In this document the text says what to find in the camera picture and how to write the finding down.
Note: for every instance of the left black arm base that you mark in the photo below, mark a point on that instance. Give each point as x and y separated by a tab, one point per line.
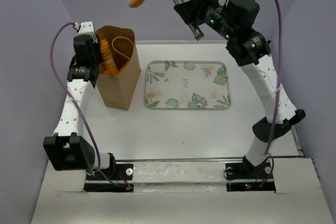
120	181

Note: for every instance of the brown paper bag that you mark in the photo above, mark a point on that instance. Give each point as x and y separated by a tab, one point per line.
117	92

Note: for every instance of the floral leaf pattern tray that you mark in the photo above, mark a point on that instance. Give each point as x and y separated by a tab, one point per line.
190	84

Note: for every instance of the fake ridged spiral bread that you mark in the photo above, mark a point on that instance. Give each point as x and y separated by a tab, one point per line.
108	61

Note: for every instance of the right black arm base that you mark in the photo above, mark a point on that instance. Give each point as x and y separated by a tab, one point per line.
239	180

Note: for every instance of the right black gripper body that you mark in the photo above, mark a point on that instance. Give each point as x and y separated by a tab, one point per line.
212	13

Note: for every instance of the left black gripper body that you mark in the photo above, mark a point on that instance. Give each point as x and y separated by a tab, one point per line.
96	56

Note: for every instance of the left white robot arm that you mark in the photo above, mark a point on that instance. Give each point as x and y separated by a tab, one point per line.
72	146

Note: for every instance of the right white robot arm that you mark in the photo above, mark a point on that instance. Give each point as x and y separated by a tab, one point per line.
253	56

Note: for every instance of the white foreground cover board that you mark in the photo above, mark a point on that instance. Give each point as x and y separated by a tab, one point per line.
186	192

